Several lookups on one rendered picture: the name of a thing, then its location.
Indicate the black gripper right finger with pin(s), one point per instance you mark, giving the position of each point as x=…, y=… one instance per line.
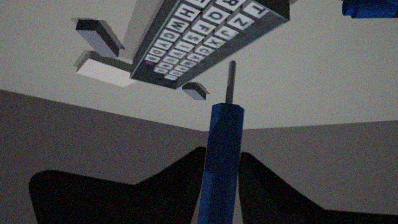
x=267, y=199

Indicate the black marker with blue cap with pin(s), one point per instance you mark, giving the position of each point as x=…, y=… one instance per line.
x=370, y=8

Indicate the keyboard with white letter keys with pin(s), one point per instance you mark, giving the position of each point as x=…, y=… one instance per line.
x=189, y=37

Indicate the blue stylus with grey tip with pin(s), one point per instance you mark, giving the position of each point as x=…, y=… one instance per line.
x=222, y=158

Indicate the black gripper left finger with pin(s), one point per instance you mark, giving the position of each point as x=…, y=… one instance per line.
x=169, y=197

